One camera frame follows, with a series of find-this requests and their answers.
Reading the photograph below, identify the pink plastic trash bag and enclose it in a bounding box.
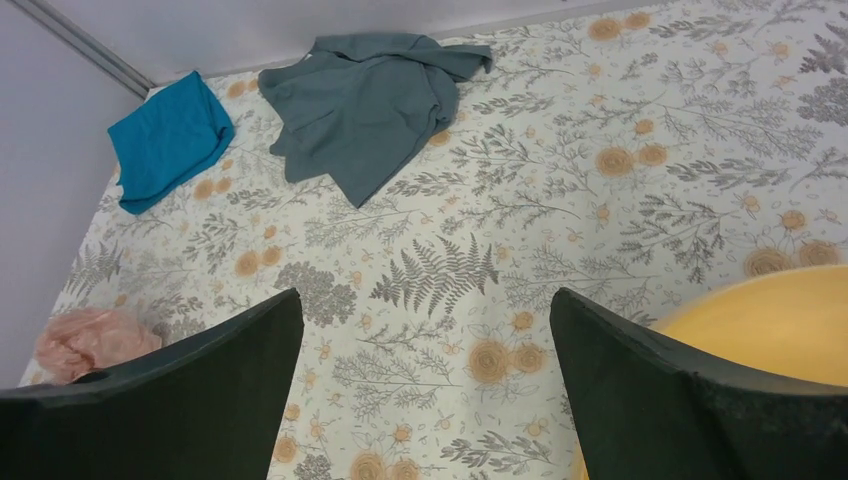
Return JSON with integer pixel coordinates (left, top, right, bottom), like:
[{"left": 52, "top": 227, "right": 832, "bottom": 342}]
[{"left": 34, "top": 307, "right": 163, "bottom": 384}]

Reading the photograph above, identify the floral patterned table cloth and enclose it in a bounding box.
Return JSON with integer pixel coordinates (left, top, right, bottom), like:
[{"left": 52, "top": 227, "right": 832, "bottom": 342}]
[{"left": 52, "top": 1, "right": 847, "bottom": 479}]

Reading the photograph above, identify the yellow plastic trash bin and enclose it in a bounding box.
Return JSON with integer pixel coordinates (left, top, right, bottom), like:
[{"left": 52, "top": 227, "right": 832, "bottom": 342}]
[{"left": 569, "top": 264, "right": 848, "bottom": 480}]

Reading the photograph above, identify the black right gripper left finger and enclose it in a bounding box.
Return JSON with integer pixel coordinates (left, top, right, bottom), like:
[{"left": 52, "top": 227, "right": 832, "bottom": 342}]
[{"left": 1, "top": 289, "right": 304, "bottom": 479}]

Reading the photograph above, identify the aluminium frame post left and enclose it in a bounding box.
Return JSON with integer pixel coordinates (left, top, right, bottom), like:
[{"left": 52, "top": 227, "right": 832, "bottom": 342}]
[{"left": 9, "top": 0, "right": 155, "bottom": 100}]

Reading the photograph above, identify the blue folded cloth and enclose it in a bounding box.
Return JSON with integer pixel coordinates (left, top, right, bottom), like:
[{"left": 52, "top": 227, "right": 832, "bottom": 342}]
[{"left": 108, "top": 71, "right": 235, "bottom": 215}]

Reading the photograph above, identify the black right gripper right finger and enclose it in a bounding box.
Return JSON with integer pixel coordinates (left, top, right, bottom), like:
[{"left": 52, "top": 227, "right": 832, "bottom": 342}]
[{"left": 550, "top": 288, "right": 847, "bottom": 479}]

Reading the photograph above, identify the grey-green crumpled cloth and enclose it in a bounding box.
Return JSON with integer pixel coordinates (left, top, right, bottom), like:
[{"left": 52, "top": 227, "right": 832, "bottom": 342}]
[{"left": 258, "top": 33, "right": 493, "bottom": 208}]

